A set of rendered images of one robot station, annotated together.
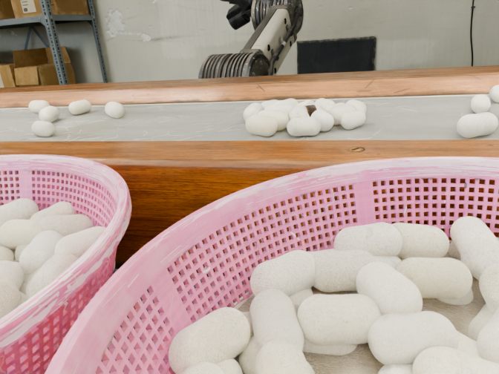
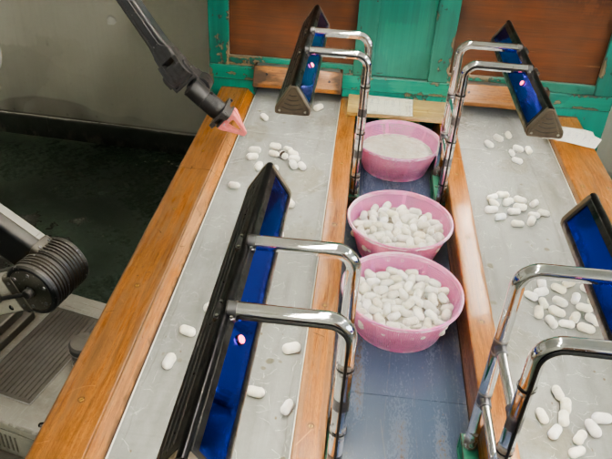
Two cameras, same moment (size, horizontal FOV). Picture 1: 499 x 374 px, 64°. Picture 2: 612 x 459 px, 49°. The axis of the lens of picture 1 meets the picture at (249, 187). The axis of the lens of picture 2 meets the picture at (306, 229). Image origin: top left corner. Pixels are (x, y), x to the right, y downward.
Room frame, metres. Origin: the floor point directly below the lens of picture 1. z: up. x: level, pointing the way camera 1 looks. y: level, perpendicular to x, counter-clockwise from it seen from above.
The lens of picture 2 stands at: (0.60, 1.24, 1.68)
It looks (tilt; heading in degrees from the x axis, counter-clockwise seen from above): 35 degrees down; 258
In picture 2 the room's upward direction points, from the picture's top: 4 degrees clockwise
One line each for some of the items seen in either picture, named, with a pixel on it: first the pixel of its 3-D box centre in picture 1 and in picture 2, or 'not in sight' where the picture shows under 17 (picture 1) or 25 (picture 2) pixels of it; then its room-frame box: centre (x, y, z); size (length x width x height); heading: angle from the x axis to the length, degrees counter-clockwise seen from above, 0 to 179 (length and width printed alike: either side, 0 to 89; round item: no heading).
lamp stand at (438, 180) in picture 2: not in sight; (478, 131); (-0.18, -0.28, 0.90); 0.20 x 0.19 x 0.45; 74
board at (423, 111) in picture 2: not in sight; (397, 108); (-0.10, -0.71, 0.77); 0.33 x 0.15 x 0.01; 164
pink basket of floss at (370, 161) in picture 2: not in sight; (395, 152); (-0.04, -0.50, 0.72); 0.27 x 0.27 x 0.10
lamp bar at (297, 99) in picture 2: not in sight; (306, 52); (0.28, -0.42, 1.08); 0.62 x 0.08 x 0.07; 74
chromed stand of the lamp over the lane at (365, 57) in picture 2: not in sight; (331, 118); (0.20, -0.39, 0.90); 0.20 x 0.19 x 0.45; 74
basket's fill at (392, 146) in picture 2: not in sight; (395, 155); (-0.04, -0.50, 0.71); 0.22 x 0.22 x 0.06
